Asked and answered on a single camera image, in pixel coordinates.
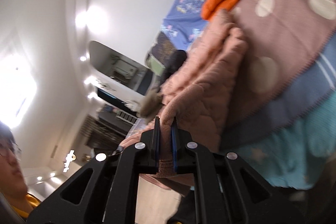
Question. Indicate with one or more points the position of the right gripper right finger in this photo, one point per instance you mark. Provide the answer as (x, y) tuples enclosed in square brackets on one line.
[(227, 189)]

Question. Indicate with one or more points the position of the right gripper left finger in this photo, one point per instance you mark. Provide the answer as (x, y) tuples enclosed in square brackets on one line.
[(103, 191)]

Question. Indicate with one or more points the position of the pink quilted fleece garment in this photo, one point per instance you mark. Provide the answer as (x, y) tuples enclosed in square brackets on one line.
[(198, 95)]

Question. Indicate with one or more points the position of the person's hand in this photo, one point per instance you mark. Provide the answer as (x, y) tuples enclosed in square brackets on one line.
[(131, 142)]

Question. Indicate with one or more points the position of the dark desk with items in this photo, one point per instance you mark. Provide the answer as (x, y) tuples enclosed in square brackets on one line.
[(112, 123)]

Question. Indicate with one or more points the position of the teal star print bedding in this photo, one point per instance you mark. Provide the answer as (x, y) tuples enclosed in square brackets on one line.
[(295, 156)]

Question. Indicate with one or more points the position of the green pillow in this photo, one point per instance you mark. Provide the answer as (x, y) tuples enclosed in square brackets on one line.
[(154, 65)]

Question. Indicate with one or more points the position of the blue striped bed cover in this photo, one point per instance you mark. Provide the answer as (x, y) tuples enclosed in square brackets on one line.
[(303, 94)]

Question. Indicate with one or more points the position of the black puffer jacket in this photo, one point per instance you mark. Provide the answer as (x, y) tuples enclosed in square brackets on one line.
[(175, 61)]

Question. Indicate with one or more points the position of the dark tree print pillow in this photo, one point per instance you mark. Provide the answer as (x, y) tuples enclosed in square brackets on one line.
[(162, 48)]

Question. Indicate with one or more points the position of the mauve polka dot blanket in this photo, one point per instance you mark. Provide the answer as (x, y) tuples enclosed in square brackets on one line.
[(284, 36)]

